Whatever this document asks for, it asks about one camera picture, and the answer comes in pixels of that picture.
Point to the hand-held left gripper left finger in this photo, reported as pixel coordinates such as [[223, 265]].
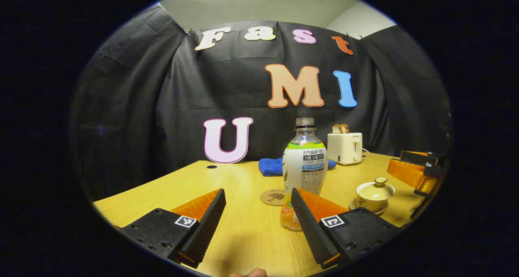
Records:
[[204, 228]]

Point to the round cork coaster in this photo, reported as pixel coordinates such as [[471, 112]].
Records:
[[271, 197]]

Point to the cream toaster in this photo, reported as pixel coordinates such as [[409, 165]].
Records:
[[344, 147]]

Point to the cream teacup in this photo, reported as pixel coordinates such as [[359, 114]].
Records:
[[371, 202]]

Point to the toast bread slice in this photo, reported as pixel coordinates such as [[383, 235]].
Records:
[[344, 128], [336, 129]]

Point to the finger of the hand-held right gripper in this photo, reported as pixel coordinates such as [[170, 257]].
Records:
[[409, 173], [419, 158]]

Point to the black backdrop cloth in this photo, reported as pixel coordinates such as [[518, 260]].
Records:
[[162, 106]]

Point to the clear water bottle white label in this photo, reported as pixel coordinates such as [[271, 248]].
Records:
[[305, 167]]

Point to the cream teacup lid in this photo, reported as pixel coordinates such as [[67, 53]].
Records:
[[375, 190]]

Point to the blue towel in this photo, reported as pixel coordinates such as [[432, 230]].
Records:
[[269, 166]]

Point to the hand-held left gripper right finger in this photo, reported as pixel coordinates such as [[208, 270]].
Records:
[[310, 228]]

